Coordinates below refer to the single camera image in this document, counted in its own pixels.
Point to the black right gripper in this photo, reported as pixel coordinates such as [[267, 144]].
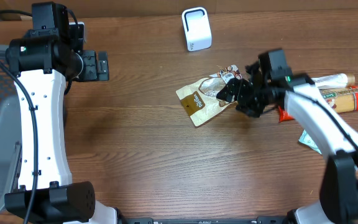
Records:
[[247, 94]]

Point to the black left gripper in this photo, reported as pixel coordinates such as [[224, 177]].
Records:
[[89, 66]]

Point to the brown snack pouch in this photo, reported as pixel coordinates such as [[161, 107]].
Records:
[[199, 98]]

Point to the light blue snack packet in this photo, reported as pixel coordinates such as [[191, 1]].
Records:
[[305, 139]]

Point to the orange pasta package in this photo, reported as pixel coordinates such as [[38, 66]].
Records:
[[342, 100]]

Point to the white tube with gold cap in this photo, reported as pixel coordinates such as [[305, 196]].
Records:
[[340, 80]]

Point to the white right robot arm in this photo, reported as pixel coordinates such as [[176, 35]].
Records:
[[272, 81]]

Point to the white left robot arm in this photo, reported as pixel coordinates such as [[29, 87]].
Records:
[[44, 64]]

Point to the white barcode scanner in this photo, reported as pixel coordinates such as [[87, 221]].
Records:
[[196, 28]]

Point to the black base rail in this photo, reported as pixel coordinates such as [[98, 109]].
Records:
[[258, 220]]

